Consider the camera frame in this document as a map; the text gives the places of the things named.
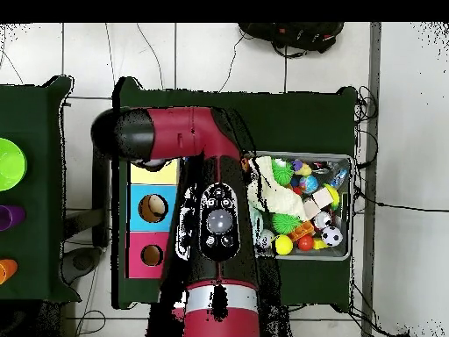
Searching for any black backpack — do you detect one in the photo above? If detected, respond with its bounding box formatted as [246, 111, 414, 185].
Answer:
[238, 22, 345, 57]

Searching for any white baseball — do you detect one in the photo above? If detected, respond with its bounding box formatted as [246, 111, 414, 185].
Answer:
[257, 228, 275, 249]

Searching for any small green puffer ball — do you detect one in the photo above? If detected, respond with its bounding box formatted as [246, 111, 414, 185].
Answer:
[271, 212, 303, 235]

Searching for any wooden box with three holes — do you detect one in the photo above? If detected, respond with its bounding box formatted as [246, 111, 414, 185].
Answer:
[125, 159, 182, 280]

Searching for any orange cup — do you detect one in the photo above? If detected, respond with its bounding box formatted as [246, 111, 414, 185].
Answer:
[0, 258, 18, 285]

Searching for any cream knitted cloth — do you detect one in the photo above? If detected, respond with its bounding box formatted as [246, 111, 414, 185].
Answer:
[246, 155, 310, 220]

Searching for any dark green table cloth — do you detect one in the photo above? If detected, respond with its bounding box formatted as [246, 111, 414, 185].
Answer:
[110, 76, 359, 312]
[0, 75, 82, 304]

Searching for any black cable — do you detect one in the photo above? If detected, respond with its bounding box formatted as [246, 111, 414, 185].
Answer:
[353, 85, 380, 169]

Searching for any grey floor cable cover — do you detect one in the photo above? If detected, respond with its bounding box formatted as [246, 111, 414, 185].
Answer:
[360, 22, 382, 337]

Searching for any purple cup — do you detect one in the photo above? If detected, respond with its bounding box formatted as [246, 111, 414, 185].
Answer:
[0, 204, 26, 232]

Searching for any silver mesh bin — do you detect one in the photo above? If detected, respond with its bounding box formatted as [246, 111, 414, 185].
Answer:
[241, 150, 353, 262]

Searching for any green stringy puffer ball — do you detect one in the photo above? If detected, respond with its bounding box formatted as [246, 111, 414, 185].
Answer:
[271, 158, 295, 186]

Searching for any pale wooden cube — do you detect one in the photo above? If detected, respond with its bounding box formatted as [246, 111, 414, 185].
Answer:
[311, 187, 334, 208]

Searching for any lime green bowl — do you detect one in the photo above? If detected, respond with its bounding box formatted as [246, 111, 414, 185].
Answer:
[0, 137, 28, 192]

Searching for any globe print ball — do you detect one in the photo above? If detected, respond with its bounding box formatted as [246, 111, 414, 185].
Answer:
[298, 174, 319, 195]

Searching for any black and white soccer ball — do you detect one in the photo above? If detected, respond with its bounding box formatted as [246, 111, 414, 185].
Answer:
[321, 226, 344, 247]

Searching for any plain yellow ball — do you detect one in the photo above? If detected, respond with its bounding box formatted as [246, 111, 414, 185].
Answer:
[272, 233, 294, 256]

